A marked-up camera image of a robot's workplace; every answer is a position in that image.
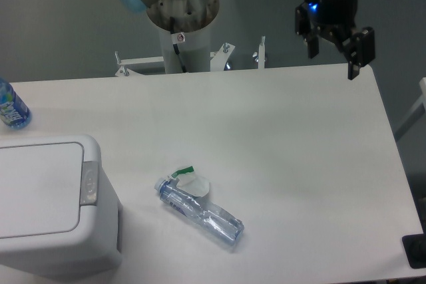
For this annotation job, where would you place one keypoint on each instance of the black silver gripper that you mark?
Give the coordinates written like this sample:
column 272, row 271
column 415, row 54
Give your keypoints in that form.
column 336, row 18

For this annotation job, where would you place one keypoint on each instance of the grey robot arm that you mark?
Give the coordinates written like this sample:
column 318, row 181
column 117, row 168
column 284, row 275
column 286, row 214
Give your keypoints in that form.
column 184, row 30

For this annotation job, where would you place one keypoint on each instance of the white trash can body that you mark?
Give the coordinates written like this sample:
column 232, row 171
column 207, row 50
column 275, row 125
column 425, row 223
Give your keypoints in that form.
column 93, row 246

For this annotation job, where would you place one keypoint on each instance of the white trash can lid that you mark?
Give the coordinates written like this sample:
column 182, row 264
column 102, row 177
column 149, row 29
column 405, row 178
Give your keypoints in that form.
column 40, row 189

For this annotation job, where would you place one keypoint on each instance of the white paper lid scrap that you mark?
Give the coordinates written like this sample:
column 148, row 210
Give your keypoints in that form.
column 187, row 180

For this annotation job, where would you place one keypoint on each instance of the crushed clear plastic bottle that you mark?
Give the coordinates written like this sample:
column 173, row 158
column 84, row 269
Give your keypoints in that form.
column 200, row 211

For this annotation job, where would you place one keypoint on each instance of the black table clamp block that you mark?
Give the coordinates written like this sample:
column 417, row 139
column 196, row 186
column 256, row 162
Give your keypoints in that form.
column 414, row 246

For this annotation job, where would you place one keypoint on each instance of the grey lid push button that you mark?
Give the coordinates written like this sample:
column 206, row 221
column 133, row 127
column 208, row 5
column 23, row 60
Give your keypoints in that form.
column 89, row 183

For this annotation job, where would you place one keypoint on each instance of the blue labelled water bottle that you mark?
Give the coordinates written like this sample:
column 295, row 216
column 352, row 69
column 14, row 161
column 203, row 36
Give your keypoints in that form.
column 15, row 113

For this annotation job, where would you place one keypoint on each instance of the white frame at right edge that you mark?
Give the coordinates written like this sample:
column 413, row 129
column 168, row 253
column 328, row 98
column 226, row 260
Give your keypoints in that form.
column 415, row 112

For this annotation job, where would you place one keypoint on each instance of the white pedestal foot bracket right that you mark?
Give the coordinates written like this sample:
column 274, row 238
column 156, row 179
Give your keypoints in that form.
column 228, row 58

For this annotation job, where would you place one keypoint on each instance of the white pedestal foot bracket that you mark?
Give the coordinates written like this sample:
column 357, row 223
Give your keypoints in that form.
column 139, row 66
column 228, row 58

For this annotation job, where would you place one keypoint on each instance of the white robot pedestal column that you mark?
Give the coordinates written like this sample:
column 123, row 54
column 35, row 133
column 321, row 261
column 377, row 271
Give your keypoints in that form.
column 187, row 53

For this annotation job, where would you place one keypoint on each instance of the white pedestal foot bracket left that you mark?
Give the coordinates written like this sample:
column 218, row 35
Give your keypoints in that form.
column 139, row 66

